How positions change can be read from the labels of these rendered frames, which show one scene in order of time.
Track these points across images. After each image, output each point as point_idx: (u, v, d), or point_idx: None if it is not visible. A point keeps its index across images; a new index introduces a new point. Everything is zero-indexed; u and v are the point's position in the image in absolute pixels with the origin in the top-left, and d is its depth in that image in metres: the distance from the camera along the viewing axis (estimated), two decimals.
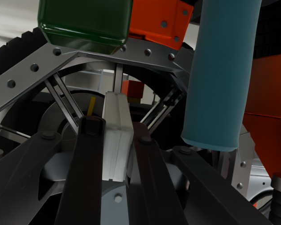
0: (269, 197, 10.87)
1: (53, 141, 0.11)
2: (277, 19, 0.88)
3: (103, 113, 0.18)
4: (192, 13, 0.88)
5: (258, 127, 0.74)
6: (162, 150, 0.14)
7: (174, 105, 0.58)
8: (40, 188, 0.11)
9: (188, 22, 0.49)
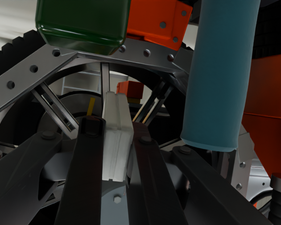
0: (269, 197, 10.87)
1: (53, 141, 0.11)
2: (276, 19, 0.88)
3: (103, 113, 0.18)
4: (192, 13, 0.88)
5: (257, 128, 0.74)
6: (162, 150, 0.14)
7: (164, 97, 0.57)
8: (40, 188, 0.11)
9: (187, 22, 0.49)
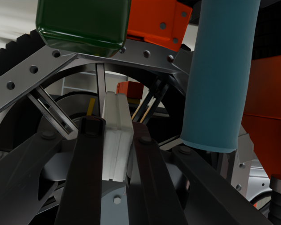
0: (269, 197, 10.87)
1: (53, 141, 0.11)
2: (276, 20, 0.88)
3: (103, 113, 0.18)
4: (192, 14, 0.88)
5: (257, 128, 0.74)
6: (162, 150, 0.14)
7: (161, 96, 0.57)
8: (40, 188, 0.11)
9: (187, 23, 0.49)
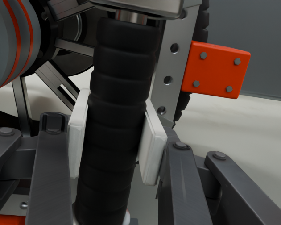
0: None
1: (11, 137, 0.11)
2: None
3: None
4: None
5: None
6: (195, 155, 0.14)
7: None
8: (1, 187, 0.11)
9: None
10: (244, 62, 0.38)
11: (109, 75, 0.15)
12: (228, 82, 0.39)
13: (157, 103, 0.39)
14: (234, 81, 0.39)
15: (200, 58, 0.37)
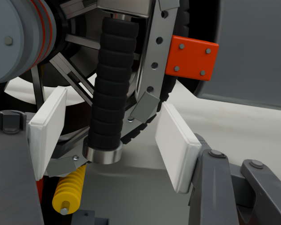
0: None
1: None
2: None
3: None
4: None
5: None
6: (229, 163, 0.13)
7: None
8: None
9: None
10: (214, 52, 0.49)
11: (109, 50, 0.26)
12: (202, 68, 0.50)
13: (146, 84, 0.50)
14: (207, 66, 0.50)
15: (179, 48, 0.48)
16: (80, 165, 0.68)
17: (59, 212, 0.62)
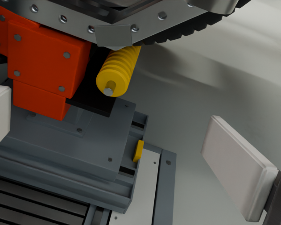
0: None
1: None
2: None
3: None
4: None
5: None
6: None
7: None
8: None
9: None
10: None
11: None
12: None
13: None
14: None
15: None
16: (135, 47, 0.56)
17: (101, 92, 0.54)
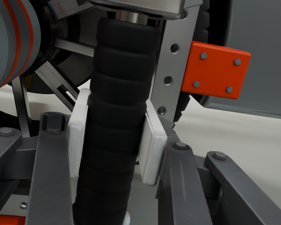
0: None
1: (12, 137, 0.11)
2: None
3: None
4: None
5: None
6: (195, 155, 0.14)
7: None
8: (1, 187, 0.11)
9: None
10: (245, 63, 0.38)
11: (109, 75, 0.14)
12: (228, 83, 0.39)
13: (157, 104, 0.39)
14: (234, 81, 0.39)
15: (200, 59, 0.37)
16: None
17: None
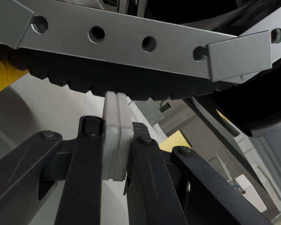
0: None
1: (53, 141, 0.11)
2: None
3: (103, 113, 0.18)
4: None
5: None
6: (162, 150, 0.14)
7: None
8: (40, 188, 0.11)
9: None
10: None
11: None
12: None
13: None
14: None
15: None
16: (11, 70, 0.34)
17: None
